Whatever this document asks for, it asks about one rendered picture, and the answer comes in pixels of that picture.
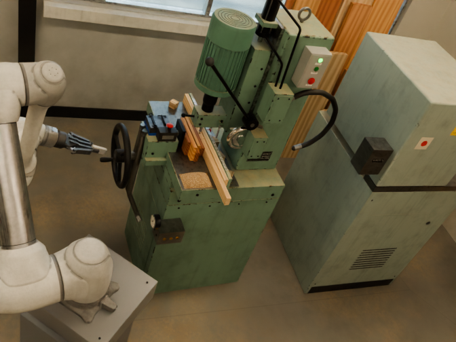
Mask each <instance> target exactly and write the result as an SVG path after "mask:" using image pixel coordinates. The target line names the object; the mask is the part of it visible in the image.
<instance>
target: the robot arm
mask: <svg viewBox="0 0 456 342"><path fill-rule="evenodd" d="M66 86H67V81H66V77H65V74H64V70H63V69H62V67H61V66H60V65H59V64H57V63H56V62H53V61H49V60H44V61H41V62H0V240H1V247H0V314H20V313H24V312H28V311H32V310H36V309H40V308H43V307H47V306H49V305H52V304H55V303H57V302H59V303H60V304H61V305H63V306H65V307H66V308H67V309H69V310H70V311H72V312H73V313H74V314H76V315H78V316H79V317H80V318H81V319H82V320H83V321H84V322H85V323H86V324H90V323H92V321H93V319H94V316H95V315H96V314H97V313H98V311H99V310H100V309H101V308H103V309H106V310H108V311H111V312H114V311H115V310H116V307H117V305H116V304H115V303H114V302H113V301H112V300H111V299H110V297H111V296H112V295H113V294H114V293H116V292H117V291H118V290H119V284H118V283H117V282H113V281H111V277H112V273H113V259H112V258H111V254H110V252H109V250H108V248H107V246H106V245H105V243H104V242H102V241H101V240H99V239H97V238H95V237H85V238H81V239H79V240H76V241H74V242H72V243H71V244H70V245H69V246H67V247H66V248H63V249H62V250H60V251H58V252H55V253H54V254H50V255H49V254H48V252H47V250H46V247H45V245H44V244H42V243H41V242H40V241H39V240H36V237H35V229H34V224H33V217H32V212H31V205H30V200H29V193H28V188H27V187H28V186H29V184H30V183H31V181H32V179H33V175H34V173H35V170H36V165H37V156H36V154H37V147H38V146H39V145H40V146H44V147H49V148H52V147H56V148H59V149H61V148H66V149H69V150H70V151H71V154H84V155H90V154H91V152H93V153H99V154H103V155H104V154H105V153H106V152H107V148H104V147H99V146H97V145H93V142H90V140H88V139H86V138H83V137H81V136H78V135H76V134H74V133H73V132H69V134H67V133H66V132H63V131H60V130H57V128H55V127H51V126H48V125H44V124H43V120H44V118H45V114H46V112H47V109H48V108H49V107H51V106H53V105H54V104H56V103H57V102H58V101H59V100H60V99H61V98H62V96H63V94H64V91H65V90H66ZM23 106H28V111H27V114H26V117H20V111H21V107H23Z"/></svg>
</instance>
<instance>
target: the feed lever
mask: <svg viewBox="0 0 456 342"><path fill-rule="evenodd" d="M205 63H206V65H207V66H208V67H212V69H213V71H214V72H215V73H216V75H217V77H218V78H219V79H220V81H221V83H222V84H223V85H224V87H225V88H226V90H227V91H228V93H229V94H230V96H231V97H232V99H233V100H234V101H235V103H236V105H237V106H238V107H239V109H240V111H241V112H242V113H243V115H244V116H243V118H242V123H243V124H244V126H245V128H246V129H247V130H254V129H256V128H260V129H262V128H263V126H262V125H260V124H259V121H258V120H257V118H256V117H255V115H254V113H246V112H245V110H244V108H243V107H242V106H241V104H240V103H239V101H238V100H237V98H236V97H235V95H234V94H233V92H232V91H231V89H230V88H229V86H228V85H227V83H226V82H225V80H224V79H223V77H222V76H221V74H220V73H219V71H218V70H217V68H216V67H215V65H214V58H212V57H207V58H206V59H205Z"/></svg>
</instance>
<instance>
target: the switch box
mask: <svg viewBox="0 0 456 342"><path fill-rule="evenodd" d="M332 56H333V55H332V54H331V53H330V52H329V51H328V49H327V48H326V47H317V46H309V45H306V46H305V48H304V50H303V53H302V54H301V57H300V59H299V62H298V64H297V67H296V69H295V70H294V73H293V75H292V78H291V80H292V82H293V83H294V84H295V85H296V87H297V88H317V87H318V85H319V83H320V80H321V78H322V76H323V74H324V72H325V70H326V68H327V66H328V63H329V62H330V59H331V58H332ZM319 58H322V59H323V61H322V62H318V59H319ZM316 62H317V63H322V64H321V65H316V64H315V63H316ZM314 67H319V70H318V71H316V72H318V73H317V74H311V72H315V71H314ZM310 78H314V79H315V82H314V83H313V84H312V86H305V85H306V84H308V80H309V79H310Z"/></svg>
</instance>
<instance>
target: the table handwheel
mask: <svg viewBox="0 0 456 342"><path fill-rule="evenodd" d="M119 131H121V134H122V138H123V146H124V149H121V146H120V143H119V137H118V136H119ZM111 157H112V158H113V161H112V162H111V167H112V172H113V178H114V181H115V184H116V185H117V187H119V188H120V189H124V188H125V187H126V186H127V184H128V182H129V179H130V172H131V162H132V159H135V157H136V153H135V152H133V151H131V145H130V137H129V134H128V130H127V128H126V126H125V125H124V124H123V123H117V124H116V125H115V127H114V129H113V134H112V139H111ZM117 163H118V165H117ZM122 163H124V171H123V178H122V180H121V167H122Z"/></svg>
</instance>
